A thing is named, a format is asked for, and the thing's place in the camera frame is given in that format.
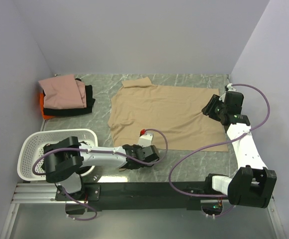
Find beige t shirt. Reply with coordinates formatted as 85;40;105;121
107;77;229;174

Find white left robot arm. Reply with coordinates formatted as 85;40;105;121
42;136;160;200

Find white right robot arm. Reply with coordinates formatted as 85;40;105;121
202;91;277;208

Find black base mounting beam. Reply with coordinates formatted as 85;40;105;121
55;181;232;215

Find black clothes in basket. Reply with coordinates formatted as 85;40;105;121
41;137;91;175

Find folded black t shirt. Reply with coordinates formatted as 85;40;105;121
43;85;96;117

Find folded pink t shirt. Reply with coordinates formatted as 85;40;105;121
38;74;87;110

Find white plastic laundry basket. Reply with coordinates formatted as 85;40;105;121
17;128;98;181

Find folded orange t shirt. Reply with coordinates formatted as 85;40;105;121
39;93;53;120

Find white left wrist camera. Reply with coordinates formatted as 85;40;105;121
137;129;154;147

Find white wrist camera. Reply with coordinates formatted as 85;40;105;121
137;129;154;147
224;83;237;92

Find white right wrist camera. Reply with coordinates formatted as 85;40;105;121
224;83;237;92

